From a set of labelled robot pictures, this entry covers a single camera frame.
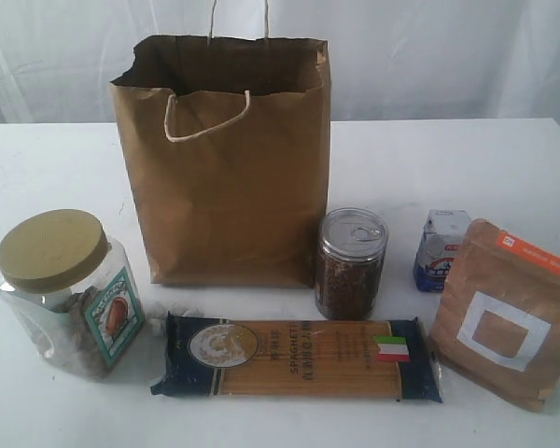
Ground clear can dark grains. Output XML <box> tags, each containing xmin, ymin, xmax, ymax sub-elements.
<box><xmin>315</xmin><ymin>208</ymin><xmax>388</xmax><ymax>320</ymax></box>

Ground brown kraft pouch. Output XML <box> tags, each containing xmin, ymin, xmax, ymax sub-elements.
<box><xmin>429</xmin><ymin>218</ymin><xmax>560</xmax><ymax>413</ymax></box>

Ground white pebble cluster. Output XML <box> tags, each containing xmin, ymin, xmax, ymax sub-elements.
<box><xmin>147</xmin><ymin>302</ymin><xmax>203</xmax><ymax>337</ymax></box>

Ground spaghetti package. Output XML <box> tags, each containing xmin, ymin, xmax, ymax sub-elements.
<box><xmin>150</xmin><ymin>315</ymin><xmax>441</xmax><ymax>402</ymax></box>

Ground small blue white packet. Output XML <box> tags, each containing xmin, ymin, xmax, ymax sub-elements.
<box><xmin>413</xmin><ymin>209</ymin><xmax>471</xmax><ymax>293</ymax></box>

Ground clear jar yellow lid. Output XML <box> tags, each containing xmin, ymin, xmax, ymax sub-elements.
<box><xmin>0</xmin><ymin>209</ymin><xmax>146</xmax><ymax>381</ymax></box>

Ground brown paper bag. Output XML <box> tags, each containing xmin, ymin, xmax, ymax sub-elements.
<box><xmin>109</xmin><ymin>0</ymin><xmax>332</xmax><ymax>289</ymax></box>

